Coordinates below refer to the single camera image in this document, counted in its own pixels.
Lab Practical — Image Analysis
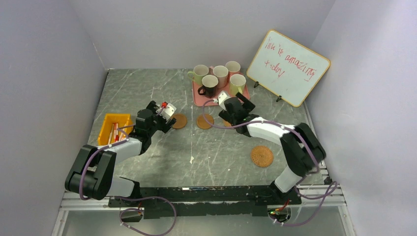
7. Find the whiteboard with red writing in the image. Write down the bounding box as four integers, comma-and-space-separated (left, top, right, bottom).
246, 29, 331, 107

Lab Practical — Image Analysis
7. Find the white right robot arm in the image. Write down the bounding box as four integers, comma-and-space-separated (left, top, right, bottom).
214, 91, 327, 204

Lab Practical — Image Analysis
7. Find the pink serving tray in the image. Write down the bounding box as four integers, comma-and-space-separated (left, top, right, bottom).
191, 81, 250, 107

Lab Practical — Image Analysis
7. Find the green mug back left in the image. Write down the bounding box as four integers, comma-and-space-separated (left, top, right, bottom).
187, 64, 209, 86

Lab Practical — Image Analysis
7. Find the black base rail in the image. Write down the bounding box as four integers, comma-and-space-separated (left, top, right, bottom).
108, 185, 302, 219

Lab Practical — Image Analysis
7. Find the dark brown wooden coaster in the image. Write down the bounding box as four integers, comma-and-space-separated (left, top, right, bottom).
172, 114, 187, 129

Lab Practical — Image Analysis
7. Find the red white marker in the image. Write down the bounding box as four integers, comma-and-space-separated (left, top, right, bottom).
113, 123, 119, 143

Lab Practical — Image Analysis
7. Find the pink mug centre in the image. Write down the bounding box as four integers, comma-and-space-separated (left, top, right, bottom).
212, 65, 229, 89

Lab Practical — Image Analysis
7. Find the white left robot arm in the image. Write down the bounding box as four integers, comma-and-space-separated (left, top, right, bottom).
64, 101, 176, 207

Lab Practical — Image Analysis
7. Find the yellow plastic bin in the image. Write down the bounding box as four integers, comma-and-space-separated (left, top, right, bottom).
97, 113, 133, 146

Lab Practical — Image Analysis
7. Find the pink mug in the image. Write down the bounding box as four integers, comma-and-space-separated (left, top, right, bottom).
212, 65, 229, 89
225, 61, 241, 80

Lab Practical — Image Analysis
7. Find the green mug front right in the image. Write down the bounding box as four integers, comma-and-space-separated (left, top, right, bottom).
229, 74, 246, 96

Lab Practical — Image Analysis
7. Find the black mug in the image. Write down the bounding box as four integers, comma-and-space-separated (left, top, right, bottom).
197, 75, 218, 98

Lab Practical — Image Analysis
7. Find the light wooden coaster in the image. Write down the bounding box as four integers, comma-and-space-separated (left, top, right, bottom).
196, 114, 214, 130

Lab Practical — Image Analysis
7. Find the pink mug back right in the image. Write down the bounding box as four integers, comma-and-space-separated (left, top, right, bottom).
225, 61, 241, 80

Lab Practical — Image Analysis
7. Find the green mug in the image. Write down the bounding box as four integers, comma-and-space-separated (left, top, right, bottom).
187, 64, 209, 86
229, 74, 246, 96

